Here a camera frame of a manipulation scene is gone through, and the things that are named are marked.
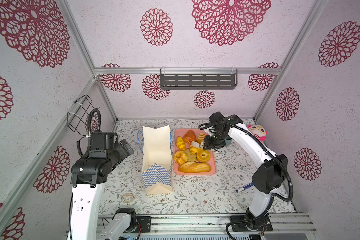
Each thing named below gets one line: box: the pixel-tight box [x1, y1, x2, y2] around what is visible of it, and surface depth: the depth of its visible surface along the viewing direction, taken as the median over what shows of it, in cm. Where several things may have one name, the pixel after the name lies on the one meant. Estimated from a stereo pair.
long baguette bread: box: [178, 162, 212, 173], surface depth 92 cm
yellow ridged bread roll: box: [189, 146, 199, 154], surface depth 97 cm
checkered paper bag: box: [137, 125, 173, 195], surface depth 77 cm
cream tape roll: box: [121, 192, 136, 203], surface depth 84 cm
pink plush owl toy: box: [247, 124, 268, 145], surface depth 105 cm
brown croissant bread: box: [183, 129, 197, 145], surface depth 107 cm
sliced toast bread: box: [184, 148, 197, 162], surface depth 97 cm
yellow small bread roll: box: [176, 136, 186, 151], surface depth 104 cm
